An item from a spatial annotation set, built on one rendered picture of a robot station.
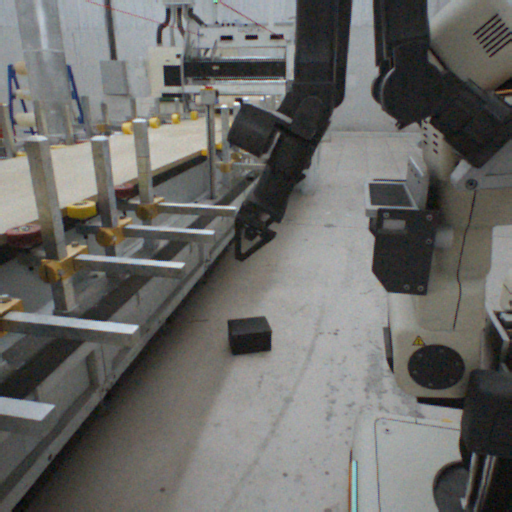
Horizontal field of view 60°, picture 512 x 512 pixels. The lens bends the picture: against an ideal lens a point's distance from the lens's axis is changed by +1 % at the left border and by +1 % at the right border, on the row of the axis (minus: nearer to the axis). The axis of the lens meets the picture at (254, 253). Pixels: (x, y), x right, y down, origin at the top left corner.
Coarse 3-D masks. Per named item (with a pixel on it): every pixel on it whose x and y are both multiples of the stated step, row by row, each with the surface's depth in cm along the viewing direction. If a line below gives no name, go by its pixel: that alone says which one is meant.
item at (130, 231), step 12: (84, 228) 134; (96, 228) 134; (132, 228) 131; (144, 228) 131; (156, 228) 131; (168, 228) 131; (180, 228) 131; (168, 240) 130; (180, 240) 129; (192, 240) 128; (204, 240) 127
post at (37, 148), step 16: (32, 144) 96; (48, 144) 98; (32, 160) 97; (48, 160) 99; (32, 176) 98; (48, 176) 99; (48, 192) 99; (48, 208) 100; (48, 224) 102; (48, 240) 104; (64, 240) 106; (48, 256) 105; (64, 256) 107; (64, 288) 108; (64, 304) 109
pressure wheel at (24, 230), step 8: (8, 232) 108; (16, 232) 108; (24, 232) 108; (32, 232) 109; (40, 232) 111; (8, 240) 109; (16, 240) 108; (24, 240) 108; (32, 240) 109; (40, 240) 111; (24, 248) 112
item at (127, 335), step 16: (0, 320) 87; (16, 320) 87; (32, 320) 86; (48, 320) 86; (64, 320) 86; (80, 320) 86; (48, 336) 86; (64, 336) 85; (80, 336) 85; (96, 336) 84; (112, 336) 83; (128, 336) 82
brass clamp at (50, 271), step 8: (72, 248) 112; (80, 248) 113; (72, 256) 109; (48, 264) 103; (56, 264) 104; (64, 264) 106; (72, 264) 109; (40, 272) 104; (48, 272) 103; (56, 272) 103; (64, 272) 106; (72, 272) 109; (48, 280) 104; (56, 280) 104
